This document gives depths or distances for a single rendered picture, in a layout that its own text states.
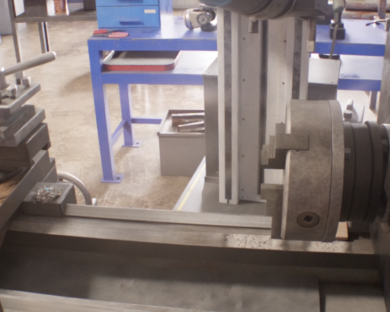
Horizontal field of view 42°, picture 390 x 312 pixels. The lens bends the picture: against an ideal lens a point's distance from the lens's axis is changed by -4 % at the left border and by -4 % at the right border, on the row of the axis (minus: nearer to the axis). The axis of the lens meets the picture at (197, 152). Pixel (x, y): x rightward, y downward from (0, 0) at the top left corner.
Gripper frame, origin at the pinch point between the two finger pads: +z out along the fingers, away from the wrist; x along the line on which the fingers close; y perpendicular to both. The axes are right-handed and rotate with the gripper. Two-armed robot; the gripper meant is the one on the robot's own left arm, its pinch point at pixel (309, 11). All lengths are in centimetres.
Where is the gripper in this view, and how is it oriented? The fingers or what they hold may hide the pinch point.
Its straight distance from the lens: 92.9
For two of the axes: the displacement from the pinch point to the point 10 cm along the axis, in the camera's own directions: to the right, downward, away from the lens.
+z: 5.6, -0.6, 8.3
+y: -0.5, 9.9, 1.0
